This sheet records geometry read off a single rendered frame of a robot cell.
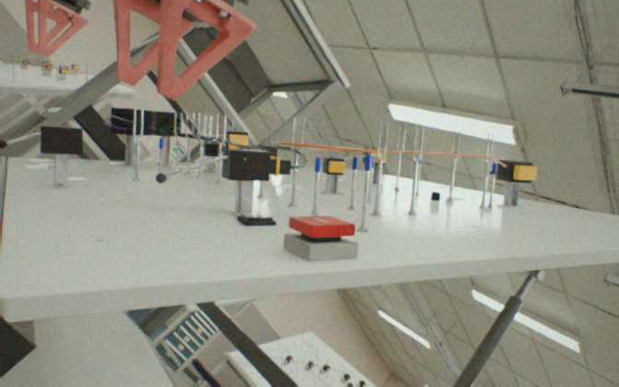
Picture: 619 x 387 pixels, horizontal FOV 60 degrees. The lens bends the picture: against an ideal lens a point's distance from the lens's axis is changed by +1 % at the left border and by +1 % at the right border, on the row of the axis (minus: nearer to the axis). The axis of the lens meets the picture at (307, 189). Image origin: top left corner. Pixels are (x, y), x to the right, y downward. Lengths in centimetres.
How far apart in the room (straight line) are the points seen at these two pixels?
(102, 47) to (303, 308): 637
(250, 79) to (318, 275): 142
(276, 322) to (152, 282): 1073
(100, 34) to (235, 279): 802
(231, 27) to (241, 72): 145
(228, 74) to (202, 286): 142
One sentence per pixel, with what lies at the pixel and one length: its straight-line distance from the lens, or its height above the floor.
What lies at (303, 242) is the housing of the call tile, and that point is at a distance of 51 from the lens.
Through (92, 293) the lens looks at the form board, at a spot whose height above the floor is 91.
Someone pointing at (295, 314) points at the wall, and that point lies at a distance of 1133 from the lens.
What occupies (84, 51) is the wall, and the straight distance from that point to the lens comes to 836.
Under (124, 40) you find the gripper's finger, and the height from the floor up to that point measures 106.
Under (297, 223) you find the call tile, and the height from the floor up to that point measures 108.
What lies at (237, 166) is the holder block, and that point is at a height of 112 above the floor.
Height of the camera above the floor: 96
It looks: 17 degrees up
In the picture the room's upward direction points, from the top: 47 degrees clockwise
